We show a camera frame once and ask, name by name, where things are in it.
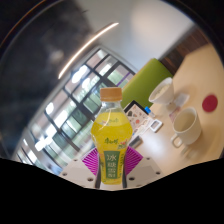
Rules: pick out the white ceramic bowl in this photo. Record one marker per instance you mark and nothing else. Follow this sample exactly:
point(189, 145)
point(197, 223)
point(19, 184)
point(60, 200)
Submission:
point(161, 91)

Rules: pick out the clear plastic packet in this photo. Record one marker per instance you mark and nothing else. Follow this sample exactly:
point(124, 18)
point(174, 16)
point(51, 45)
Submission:
point(180, 103)

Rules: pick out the flat round red coaster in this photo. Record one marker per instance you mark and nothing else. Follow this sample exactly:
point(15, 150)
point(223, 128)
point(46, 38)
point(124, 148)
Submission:
point(210, 103)

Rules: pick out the yellow drink bottle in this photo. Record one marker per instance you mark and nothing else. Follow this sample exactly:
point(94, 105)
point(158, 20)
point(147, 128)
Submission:
point(111, 133)

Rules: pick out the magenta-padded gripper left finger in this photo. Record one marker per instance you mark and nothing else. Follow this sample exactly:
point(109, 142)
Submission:
point(78, 171)

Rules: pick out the black-framed picture stand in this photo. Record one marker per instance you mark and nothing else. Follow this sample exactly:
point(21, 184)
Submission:
point(138, 116)

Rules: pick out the long linear ceiling lamp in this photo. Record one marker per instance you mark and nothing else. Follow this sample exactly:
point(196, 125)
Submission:
point(86, 50)

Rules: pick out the small blue-capped bottle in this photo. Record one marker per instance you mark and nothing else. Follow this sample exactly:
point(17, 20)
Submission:
point(149, 111)

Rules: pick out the white ceramic mug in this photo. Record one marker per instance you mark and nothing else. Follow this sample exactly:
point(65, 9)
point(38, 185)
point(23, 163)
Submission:
point(188, 128)

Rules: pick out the small dark box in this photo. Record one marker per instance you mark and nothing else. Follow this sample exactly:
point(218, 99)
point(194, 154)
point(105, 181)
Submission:
point(136, 141)

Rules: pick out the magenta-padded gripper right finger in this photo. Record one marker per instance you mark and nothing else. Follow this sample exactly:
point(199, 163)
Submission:
point(143, 170)

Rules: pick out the green upholstered bench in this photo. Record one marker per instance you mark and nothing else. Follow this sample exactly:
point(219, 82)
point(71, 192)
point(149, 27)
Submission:
point(146, 80)

